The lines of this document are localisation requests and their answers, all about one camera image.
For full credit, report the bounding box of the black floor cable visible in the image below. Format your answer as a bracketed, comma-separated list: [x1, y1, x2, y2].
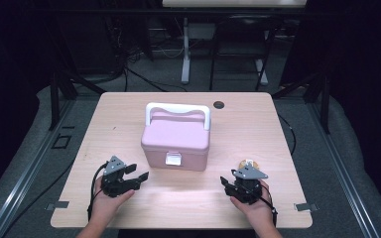
[124, 66, 189, 93]

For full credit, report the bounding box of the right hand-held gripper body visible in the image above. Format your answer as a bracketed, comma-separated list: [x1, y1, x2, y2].
[230, 163, 269, 204]

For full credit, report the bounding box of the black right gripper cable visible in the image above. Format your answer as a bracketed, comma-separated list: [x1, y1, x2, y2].
[260, 183, 278, 228]

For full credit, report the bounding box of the metal floor rail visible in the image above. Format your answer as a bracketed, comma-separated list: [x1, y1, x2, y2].
[0, 98, 77, 238]
[307, 98, 381, 238]

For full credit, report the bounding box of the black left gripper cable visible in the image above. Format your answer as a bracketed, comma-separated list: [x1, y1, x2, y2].
[86, 162, 109, 222]

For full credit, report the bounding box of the grey table bracket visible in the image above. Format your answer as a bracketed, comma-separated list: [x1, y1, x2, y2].
[293, 202, 319, 213]
[45, 200, 70, 211]

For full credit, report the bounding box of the white desk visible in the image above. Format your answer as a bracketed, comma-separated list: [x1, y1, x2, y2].
[162, 0, 308, 86]

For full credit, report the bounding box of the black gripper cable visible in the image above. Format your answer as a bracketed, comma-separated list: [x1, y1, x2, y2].
[260, 183, 278, 228]
[86, 162, 109, 222]

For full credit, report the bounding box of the person's left hand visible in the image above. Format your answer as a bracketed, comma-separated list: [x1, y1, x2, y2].
[90, 178, 136, 223]

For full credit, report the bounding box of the pink plastic storage box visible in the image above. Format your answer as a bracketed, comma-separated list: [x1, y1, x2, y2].
[140, 102, 211, 173]

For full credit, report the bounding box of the black chair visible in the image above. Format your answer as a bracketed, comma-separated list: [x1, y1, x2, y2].
[208, 14, 281, 92]

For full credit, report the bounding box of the round orange snack packet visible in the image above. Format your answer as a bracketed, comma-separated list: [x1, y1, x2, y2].
[238, 159, 259, 170]

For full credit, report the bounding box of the person's right hand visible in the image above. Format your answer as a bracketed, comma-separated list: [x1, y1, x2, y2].
[229, 179, 276, 229]

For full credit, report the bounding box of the black metal stand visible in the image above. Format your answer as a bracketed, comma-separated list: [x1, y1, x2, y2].
[272, 70, 332, 135]
[47, 63, 107, 132]

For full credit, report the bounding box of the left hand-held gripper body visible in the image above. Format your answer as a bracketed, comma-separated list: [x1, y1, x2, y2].
[100, 155, 137, 199]

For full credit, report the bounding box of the black cable beside table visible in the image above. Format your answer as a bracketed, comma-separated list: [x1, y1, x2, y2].
[277, 113, 298, 157]

